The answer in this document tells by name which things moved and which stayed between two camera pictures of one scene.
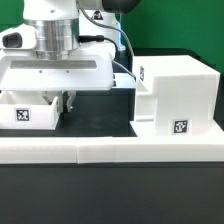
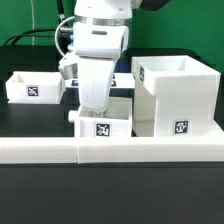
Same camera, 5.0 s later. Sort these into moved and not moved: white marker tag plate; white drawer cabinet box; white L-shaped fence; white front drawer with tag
Moved: white front drawer with tag
Not moved: white marker tag plate; white drawer cabinet box; white L-shaped fence
